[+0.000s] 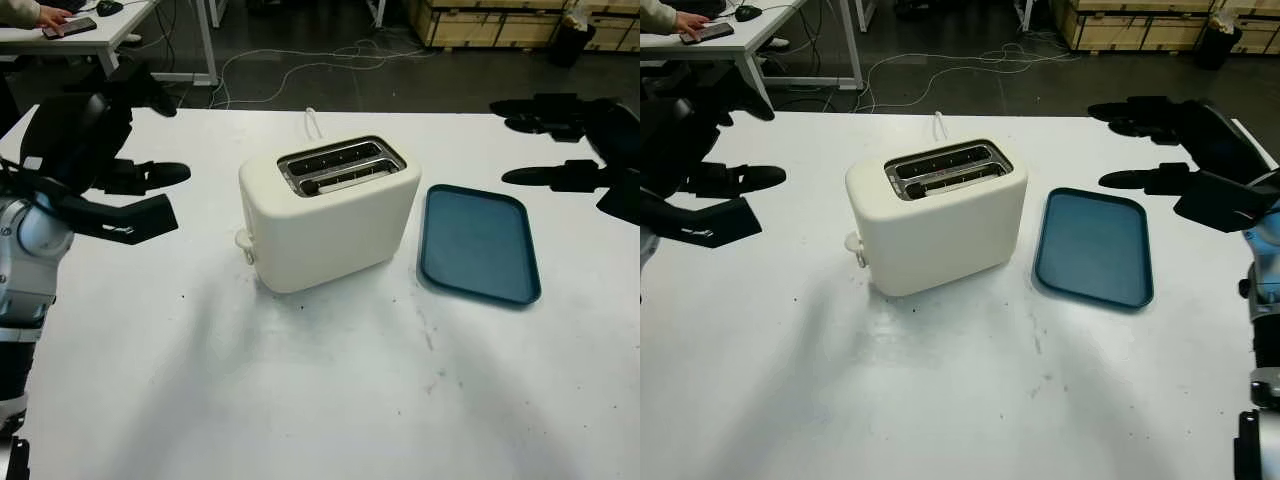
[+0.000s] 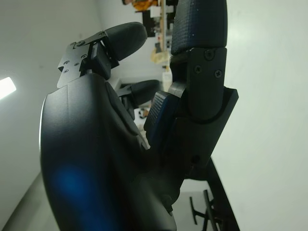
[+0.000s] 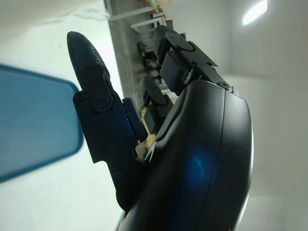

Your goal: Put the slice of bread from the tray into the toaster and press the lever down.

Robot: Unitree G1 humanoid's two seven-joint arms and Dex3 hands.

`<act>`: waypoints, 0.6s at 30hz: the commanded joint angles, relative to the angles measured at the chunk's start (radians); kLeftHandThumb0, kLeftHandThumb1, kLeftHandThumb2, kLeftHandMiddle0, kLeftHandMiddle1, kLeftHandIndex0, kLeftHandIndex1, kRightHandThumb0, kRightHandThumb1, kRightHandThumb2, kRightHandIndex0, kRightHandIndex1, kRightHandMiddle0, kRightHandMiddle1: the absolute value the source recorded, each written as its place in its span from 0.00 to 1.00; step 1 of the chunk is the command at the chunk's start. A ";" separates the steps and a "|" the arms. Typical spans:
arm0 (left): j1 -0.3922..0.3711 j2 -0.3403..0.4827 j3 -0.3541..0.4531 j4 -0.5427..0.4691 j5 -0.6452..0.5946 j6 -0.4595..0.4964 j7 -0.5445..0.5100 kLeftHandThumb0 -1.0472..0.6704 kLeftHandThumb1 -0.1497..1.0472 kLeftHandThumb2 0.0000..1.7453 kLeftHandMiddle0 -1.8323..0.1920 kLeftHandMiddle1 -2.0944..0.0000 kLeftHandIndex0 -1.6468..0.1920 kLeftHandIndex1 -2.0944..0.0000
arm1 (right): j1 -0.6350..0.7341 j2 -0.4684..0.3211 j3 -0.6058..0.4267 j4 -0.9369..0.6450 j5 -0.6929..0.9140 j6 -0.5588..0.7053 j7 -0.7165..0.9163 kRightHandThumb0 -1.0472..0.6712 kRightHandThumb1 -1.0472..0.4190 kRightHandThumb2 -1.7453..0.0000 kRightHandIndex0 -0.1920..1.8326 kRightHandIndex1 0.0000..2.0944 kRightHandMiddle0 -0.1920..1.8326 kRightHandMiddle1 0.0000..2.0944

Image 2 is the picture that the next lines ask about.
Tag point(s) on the ceiling light panel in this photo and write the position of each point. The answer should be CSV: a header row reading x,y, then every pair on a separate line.
x,y
7,87

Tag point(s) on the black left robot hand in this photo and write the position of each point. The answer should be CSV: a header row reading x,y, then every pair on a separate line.
x,y
91,156

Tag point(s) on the cluttered storage shelf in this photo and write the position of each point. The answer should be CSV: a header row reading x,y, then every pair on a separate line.
x,y
158,36

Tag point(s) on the black metal frame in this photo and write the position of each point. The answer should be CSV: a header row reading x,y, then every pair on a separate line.
x,y
208,209

